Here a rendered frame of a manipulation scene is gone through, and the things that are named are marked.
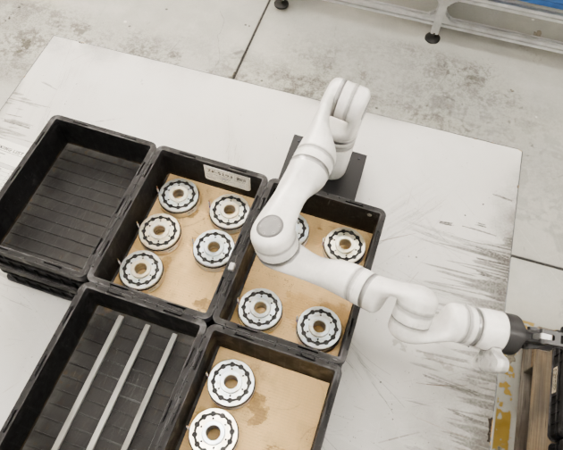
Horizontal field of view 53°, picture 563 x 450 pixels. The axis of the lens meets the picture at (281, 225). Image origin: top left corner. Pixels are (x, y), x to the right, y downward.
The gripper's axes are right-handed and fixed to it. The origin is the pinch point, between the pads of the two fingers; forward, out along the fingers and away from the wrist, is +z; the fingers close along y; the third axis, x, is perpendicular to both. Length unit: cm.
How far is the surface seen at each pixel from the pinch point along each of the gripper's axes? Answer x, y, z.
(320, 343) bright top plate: 6.7, 30.5, -37.9
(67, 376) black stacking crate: 24, 43, -90
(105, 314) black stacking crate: 9, 46, -86
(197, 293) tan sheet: 0, 43, -66
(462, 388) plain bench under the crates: 10.6, 36.2, 1.4
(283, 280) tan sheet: -7, 40, -47
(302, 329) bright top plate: 4, 32, -42
